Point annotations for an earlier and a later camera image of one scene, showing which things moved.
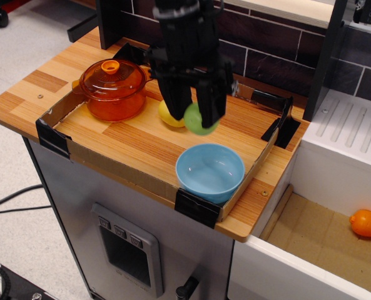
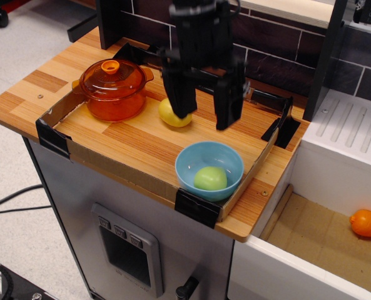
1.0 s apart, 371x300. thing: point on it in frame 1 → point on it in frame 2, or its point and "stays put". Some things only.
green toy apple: x=193 y=121 → x=210 y=178
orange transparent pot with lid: x=114 y=90 stays put
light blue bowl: x=210 y=173 stays put
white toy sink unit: x=304 y=248 stays put
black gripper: x=189 y=52 → x=204 y=45
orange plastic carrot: x=368 y=223 stays put
